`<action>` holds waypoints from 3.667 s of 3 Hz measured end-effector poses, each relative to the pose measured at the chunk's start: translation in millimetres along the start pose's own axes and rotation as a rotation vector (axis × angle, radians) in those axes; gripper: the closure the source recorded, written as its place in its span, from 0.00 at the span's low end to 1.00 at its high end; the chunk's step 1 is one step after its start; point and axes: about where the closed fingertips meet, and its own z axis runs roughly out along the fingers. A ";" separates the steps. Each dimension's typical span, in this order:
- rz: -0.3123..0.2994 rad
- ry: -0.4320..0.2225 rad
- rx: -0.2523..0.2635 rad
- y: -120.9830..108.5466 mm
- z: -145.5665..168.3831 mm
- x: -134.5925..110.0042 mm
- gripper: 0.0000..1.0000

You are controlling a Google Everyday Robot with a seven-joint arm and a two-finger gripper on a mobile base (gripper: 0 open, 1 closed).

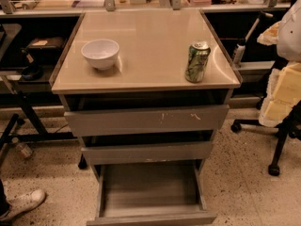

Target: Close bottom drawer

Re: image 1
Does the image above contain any grey bottom drawer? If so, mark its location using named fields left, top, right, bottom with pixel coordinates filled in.
left=87, top=161, right=216, bottom=226

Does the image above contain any grey drawer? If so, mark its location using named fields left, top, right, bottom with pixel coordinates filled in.
left=65, top=105, right=229, bottom=137
left=80, top=138, right=214, bottom=165
left=87, top=161, right=216, bottom=226

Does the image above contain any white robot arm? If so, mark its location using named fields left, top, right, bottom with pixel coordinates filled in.
left=257, top=0, right=301, bottom=127

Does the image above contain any grey drawer cabinet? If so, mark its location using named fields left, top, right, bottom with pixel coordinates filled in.
left=48, top=8, right=244, bottom=177

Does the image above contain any grey top drawer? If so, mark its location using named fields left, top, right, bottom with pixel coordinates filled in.
left=65, top=105, right=229, bottom=137

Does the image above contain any grey middle drawer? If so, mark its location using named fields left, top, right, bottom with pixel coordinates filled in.
left=80, top=138, right=214, bottom=165

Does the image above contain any white bowl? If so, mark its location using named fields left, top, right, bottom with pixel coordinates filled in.
left=81, top=39, right=119, bottom=70

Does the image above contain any green soda can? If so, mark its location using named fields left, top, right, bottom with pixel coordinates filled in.
left=185, top=40, right=211, bottom=83

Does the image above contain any black box with label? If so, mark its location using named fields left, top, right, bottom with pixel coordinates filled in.
left=26, top=37, right=65, bottom=58

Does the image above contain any black round dish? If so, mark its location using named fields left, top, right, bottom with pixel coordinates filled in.
left=22, top=67, right=43, bottom=81

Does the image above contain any plastic water bottle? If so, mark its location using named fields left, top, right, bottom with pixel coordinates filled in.
left=12, top=137, right=32, bottom=159

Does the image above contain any black office chair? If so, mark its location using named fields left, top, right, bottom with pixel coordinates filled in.
left=230, top=102, right=301, bottom=176

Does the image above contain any white sneaker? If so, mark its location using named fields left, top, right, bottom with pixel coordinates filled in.
left=0, top=189, right=46, bottom=222

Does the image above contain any black desk frame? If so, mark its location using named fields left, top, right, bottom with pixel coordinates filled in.
left=0, top=75, right=75, bottom=149

